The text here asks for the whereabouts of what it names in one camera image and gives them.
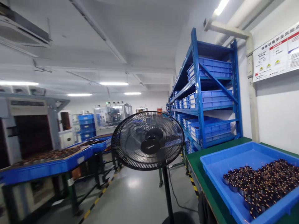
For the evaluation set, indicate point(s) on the long blue tray of parts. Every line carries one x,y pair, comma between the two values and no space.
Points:
46,163

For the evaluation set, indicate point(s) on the stack of blue crates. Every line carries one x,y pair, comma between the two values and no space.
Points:
87,127

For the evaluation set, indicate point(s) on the grey industrial machine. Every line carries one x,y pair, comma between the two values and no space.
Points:
25,126

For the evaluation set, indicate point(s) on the green work table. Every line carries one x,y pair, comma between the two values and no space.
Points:
210,198

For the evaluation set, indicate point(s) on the white safety poster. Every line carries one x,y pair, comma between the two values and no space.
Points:
275,53

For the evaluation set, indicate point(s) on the black metal stand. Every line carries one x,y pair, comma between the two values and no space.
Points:
72,191

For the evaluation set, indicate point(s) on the blue plastic tray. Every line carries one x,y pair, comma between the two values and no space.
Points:
217,168

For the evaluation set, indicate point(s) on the small blue tray of parts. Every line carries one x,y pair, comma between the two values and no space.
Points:
99,142

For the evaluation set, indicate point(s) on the glass enclosed machine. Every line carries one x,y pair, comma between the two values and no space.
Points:
112,115

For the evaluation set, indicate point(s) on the black standing fan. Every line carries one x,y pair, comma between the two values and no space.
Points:
147,140

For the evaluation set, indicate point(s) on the ceiling air conditioner unit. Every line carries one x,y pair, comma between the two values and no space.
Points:
21,30

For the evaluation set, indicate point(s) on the pile of copper wound coils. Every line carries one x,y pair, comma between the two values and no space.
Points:
261,182

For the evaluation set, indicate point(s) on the blue metal shelving rack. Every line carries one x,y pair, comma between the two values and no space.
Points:
210,102

